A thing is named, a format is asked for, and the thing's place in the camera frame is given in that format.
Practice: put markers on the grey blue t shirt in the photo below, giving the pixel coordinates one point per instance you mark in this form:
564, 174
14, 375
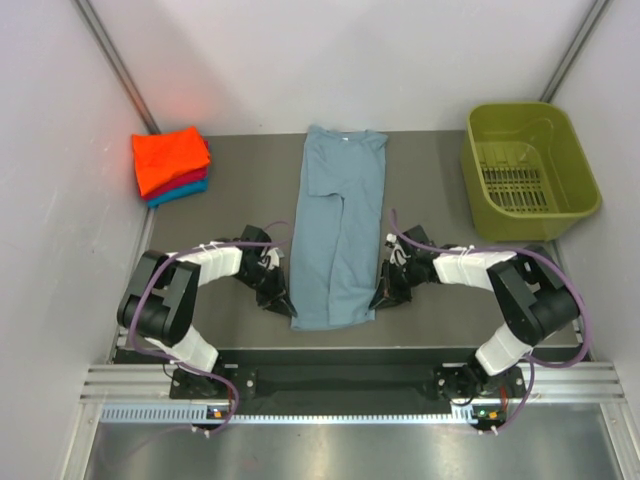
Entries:
336, 240

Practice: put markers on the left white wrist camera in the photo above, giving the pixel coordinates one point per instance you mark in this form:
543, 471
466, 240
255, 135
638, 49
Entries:
270, 259

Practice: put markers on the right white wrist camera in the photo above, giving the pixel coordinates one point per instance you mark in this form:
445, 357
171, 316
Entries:
397, 255

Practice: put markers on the perforated cable duct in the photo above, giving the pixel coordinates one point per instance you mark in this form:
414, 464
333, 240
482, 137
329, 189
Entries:
202, 414

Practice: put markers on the teal folded t shirt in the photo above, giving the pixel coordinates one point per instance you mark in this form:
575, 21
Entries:
178, 193

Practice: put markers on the magenta folded t shirt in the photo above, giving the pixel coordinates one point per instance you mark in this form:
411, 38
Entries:
185, 182

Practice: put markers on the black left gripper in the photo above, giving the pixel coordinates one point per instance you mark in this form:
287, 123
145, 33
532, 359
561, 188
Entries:
284, 305

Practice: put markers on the orange folded t shirt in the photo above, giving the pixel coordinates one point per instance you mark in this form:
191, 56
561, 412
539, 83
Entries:
140, 144

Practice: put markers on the aluminium frame rail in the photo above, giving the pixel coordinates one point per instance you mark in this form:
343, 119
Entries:
586, 382

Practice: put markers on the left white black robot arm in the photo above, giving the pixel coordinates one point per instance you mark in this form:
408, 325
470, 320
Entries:
159, 302

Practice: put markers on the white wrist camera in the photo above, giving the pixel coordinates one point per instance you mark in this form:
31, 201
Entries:
397, 255
270, 259

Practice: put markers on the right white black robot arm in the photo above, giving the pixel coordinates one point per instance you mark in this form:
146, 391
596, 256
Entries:
533, 299

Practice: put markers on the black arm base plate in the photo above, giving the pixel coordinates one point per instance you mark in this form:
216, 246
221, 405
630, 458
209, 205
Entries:
308, 383

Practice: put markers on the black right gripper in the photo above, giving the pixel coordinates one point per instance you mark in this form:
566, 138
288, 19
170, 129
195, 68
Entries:
389, 292

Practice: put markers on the olive green plastic basket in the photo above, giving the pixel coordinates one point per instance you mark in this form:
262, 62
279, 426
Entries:
526, 175

